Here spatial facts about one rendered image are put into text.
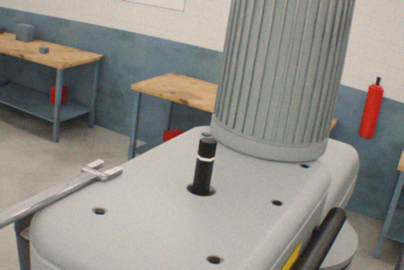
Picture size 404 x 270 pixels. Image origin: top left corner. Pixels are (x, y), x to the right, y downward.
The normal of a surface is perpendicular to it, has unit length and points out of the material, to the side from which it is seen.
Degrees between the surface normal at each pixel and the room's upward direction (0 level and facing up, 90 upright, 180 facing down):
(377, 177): 90
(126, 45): 90
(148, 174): 0
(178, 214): 0
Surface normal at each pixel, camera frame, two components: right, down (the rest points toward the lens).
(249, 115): -0.49, 0.23
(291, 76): -0.03, 0.34
